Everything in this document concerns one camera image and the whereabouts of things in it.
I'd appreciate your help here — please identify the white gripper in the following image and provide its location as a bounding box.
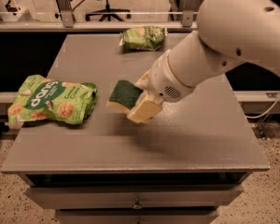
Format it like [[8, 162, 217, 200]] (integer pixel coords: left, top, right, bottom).
[[127, 49, 195, 123]]

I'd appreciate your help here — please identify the green yellow sponge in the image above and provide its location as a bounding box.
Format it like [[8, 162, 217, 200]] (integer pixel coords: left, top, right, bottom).
[[106, 80, 143, 114]]

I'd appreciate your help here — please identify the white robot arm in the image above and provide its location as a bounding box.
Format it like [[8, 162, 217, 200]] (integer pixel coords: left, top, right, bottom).
[[127, 0, 280, 123]]

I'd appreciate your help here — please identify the small green snack bag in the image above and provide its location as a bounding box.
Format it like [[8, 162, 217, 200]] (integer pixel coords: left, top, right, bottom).
[[119, 26, 167, 51]]

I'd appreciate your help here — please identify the large green rice chip bag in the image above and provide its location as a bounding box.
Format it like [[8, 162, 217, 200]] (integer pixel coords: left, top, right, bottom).
[[7, 75, 97, 125]]

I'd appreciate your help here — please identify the grey table with drawers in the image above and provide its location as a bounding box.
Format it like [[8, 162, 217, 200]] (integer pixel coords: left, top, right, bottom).
[[0, 32, 271, 224]]

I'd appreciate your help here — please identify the upper grey drawer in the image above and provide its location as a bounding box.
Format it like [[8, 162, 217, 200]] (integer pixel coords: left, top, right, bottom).
[[26, 185, 244, 210]]

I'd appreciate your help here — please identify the grey drawer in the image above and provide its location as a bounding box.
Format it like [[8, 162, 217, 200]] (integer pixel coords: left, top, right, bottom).
[[26, 185, 244, 210], [56, 208, 218, 224]]

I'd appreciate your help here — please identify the lower grey drawer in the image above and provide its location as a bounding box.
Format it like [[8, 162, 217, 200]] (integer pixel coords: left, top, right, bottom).
[[56, 208, 218, 224]]

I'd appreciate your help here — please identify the white box on floor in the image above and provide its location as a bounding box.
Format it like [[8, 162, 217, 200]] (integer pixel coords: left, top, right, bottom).
[[1, 7, 33, 22]]

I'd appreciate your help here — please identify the metal rail frame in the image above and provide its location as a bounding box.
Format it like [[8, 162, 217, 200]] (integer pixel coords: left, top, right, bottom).
[[0, 0, 197, 33]]

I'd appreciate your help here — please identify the white cable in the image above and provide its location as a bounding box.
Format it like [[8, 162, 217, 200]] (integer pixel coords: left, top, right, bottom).
[[245, 81, 280, 120]]

